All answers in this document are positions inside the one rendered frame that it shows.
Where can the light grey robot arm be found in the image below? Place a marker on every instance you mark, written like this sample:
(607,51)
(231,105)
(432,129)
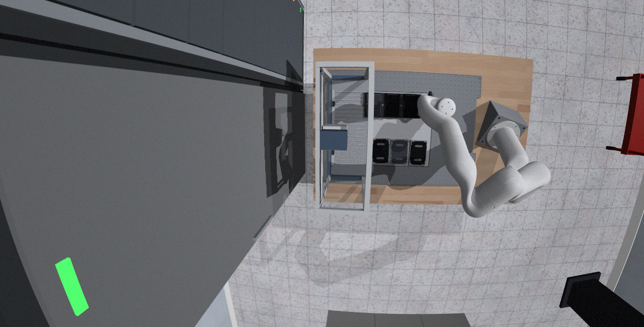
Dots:
(515,182)

